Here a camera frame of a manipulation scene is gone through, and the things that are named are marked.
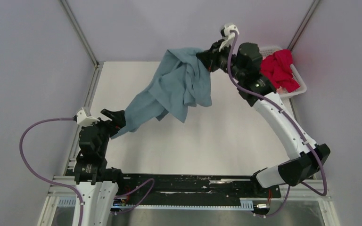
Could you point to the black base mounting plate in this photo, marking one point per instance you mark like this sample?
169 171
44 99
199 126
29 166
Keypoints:
192 190

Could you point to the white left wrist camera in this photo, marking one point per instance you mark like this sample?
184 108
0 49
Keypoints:
84 118

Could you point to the aluminium frame rail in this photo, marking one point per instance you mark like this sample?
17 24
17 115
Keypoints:
304 23
81 65

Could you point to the red t-shirt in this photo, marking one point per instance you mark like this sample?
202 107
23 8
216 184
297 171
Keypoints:
277 68

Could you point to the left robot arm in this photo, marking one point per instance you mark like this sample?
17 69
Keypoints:
96 184

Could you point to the aluminium front frame beam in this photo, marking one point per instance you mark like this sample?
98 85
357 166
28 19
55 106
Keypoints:
297 193

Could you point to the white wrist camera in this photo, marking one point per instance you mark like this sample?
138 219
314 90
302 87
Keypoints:
228 32
84 118

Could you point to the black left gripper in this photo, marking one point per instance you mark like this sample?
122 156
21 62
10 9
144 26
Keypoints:
118 117

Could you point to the blue-grey t-shirt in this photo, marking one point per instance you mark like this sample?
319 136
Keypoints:
180 81

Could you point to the white t-shirt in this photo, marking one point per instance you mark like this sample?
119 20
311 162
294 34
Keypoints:
282 91

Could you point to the aluminium frame rail right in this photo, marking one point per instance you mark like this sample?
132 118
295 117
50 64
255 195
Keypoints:
304 23

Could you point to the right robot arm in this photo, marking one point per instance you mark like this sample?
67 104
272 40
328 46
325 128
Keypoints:
306 157

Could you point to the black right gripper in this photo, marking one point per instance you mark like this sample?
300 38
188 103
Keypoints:
215 47

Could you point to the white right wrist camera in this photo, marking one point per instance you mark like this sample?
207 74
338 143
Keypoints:
228 32

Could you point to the aluminium frame rail left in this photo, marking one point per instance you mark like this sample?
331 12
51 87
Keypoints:
81 65

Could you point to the white plastic laundry basket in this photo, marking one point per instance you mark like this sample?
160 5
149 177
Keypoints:
265 51

